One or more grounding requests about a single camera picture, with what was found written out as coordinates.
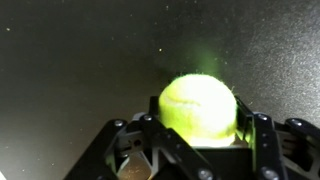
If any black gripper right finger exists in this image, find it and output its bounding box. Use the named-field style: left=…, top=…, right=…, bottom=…
left=234, top=95, right=320, bottom=180

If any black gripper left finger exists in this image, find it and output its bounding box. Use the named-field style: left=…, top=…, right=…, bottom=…
left=63, top=95, right=218, bottom=180

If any yellow-green tennis ball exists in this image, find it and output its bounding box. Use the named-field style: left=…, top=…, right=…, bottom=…
left=158, top=73, right=239, bottom=148

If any round black wooden table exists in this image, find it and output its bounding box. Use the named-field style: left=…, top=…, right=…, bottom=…
left=0, top=0, right=320, bottom=180

